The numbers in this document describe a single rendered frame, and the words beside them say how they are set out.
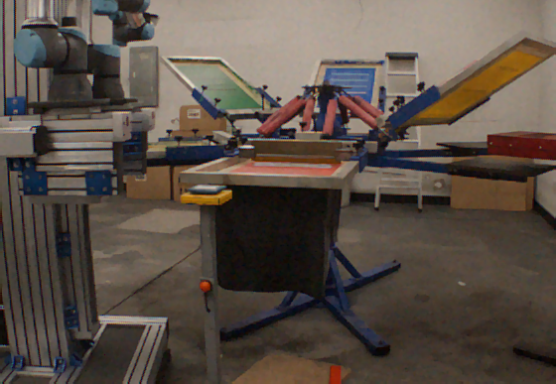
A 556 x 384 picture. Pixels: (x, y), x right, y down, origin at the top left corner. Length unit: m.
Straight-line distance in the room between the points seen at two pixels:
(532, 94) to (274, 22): 3.18
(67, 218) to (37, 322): 0.43
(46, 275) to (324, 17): 5.20
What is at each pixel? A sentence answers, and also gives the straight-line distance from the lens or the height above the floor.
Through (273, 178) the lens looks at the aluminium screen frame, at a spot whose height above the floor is 0.98.
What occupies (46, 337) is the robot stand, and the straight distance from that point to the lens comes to 2.26.
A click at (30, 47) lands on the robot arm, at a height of 1.42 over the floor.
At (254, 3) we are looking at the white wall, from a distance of 6.92.
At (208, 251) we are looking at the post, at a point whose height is 0.76.
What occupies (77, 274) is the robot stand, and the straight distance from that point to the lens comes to 2.17.
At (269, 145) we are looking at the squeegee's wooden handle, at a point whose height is 1.04.
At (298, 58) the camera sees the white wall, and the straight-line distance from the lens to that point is 6.71.
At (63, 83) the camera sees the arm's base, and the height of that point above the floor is 1.31.
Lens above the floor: 1.26
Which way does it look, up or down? 8 degrees down
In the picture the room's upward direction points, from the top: straight up
